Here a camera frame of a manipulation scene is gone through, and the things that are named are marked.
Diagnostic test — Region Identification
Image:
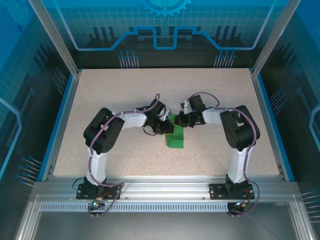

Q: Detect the green square paper sheet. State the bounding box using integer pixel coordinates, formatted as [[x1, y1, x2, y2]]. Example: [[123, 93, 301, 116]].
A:
[[164, 113, 185, 149]]

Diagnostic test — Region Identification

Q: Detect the grey metal shelf panel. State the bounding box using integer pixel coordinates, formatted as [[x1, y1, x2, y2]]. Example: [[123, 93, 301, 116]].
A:
[[32, 212, 300, 240]]

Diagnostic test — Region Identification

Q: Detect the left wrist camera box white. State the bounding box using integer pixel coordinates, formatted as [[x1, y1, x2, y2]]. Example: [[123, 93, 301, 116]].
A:
[[159, 109, 172, 122]]

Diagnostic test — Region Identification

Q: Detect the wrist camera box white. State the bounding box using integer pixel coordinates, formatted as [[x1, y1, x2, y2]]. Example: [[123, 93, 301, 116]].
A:
[[180, 99, 192, 114], [159, 109, 172, 122]]

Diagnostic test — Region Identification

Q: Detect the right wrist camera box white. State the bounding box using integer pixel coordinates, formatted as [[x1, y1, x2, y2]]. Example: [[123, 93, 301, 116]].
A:
[[180, 99, 192, 114]]

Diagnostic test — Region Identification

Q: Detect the aluminium mounting rail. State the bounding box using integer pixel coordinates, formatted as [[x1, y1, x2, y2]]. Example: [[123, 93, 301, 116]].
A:
[[32, 174, 301, 201]]

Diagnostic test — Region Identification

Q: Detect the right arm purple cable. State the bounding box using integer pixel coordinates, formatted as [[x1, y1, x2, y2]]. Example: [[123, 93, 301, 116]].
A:
[[191, 91, 261, 218]]

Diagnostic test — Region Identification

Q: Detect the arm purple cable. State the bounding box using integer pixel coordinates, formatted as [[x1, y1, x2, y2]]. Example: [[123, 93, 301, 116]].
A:
[[87, 93, 161, 218], [191, 91, 261, 218]]

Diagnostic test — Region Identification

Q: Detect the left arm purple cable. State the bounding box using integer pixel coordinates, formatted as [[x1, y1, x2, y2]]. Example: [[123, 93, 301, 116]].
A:
[[87, 93, 161, 218]]

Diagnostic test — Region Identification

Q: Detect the aluminium side rail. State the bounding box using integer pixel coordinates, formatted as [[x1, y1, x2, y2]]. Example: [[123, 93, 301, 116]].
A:
[[250, 71, 286, 181], [41, 71, 82, 182]]

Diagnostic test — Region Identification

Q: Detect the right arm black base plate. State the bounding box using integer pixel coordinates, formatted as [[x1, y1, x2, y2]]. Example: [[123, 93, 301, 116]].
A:
[[208, 182, 256, 201]]

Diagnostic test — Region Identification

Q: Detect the slotted grey cable duct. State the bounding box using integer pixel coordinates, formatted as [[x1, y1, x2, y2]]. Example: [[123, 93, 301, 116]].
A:
[[39, 202, 230, 214]]

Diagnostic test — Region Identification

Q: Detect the cable connector with green light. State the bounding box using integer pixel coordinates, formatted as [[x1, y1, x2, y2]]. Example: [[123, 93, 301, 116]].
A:
[[233, 199, 251, 208], [91, 197, 105, 210]]

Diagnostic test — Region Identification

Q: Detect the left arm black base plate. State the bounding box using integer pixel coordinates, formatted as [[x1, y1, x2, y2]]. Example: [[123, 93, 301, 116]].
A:
[[75, 183, 123, 201]]

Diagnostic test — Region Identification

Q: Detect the aluminium frame post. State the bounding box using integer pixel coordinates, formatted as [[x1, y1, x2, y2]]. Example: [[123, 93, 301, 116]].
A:
[[249, 0, 303, 78], [27, 0, 83, 78]]

